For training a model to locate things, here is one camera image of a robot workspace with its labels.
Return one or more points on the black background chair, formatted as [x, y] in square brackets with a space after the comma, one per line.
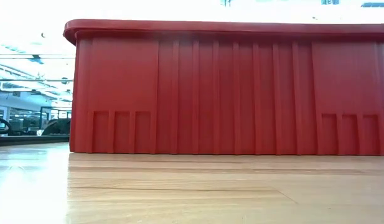
[59, 127]

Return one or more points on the red plastic bin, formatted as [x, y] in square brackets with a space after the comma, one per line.
[226, 93]

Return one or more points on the black table frame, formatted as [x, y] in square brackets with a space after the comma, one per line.
[23, 140]

